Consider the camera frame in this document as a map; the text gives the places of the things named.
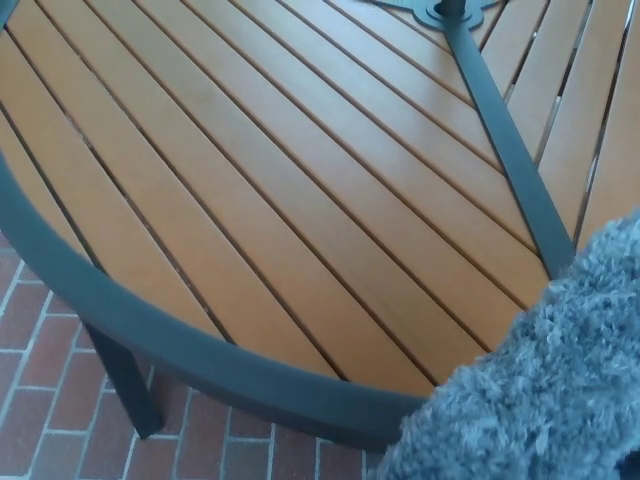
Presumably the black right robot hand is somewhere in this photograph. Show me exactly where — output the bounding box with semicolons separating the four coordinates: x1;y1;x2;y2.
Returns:
605;455;640;480

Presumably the grey fluffy microfibre duster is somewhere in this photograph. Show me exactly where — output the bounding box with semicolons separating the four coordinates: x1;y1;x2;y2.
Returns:
367;209;640;480

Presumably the round slatted wood patio table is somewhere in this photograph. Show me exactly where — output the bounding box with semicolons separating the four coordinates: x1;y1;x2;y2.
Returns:
0;0;640;454

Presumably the dark metal round table leg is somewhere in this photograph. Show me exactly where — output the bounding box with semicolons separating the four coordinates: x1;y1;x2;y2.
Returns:
82;319;164;440

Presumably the dark metal umbrella hole ring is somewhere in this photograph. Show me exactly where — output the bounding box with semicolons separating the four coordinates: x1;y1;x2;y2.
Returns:
349;0;501;27

